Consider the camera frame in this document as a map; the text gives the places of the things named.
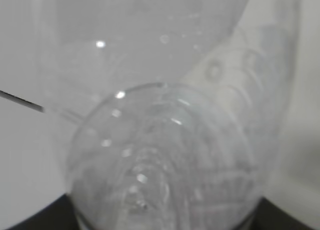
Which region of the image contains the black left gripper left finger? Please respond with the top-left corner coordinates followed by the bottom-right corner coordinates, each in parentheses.
top-left (0, 194), bottom-right (78, 229)

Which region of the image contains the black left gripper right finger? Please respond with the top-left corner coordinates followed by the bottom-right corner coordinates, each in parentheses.
top-left (249, 198), bottom-right (320, 230)

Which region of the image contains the clear water bottle red label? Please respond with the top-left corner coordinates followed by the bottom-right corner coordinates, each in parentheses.
top-left (32, 0), bottom-right (301, 229)

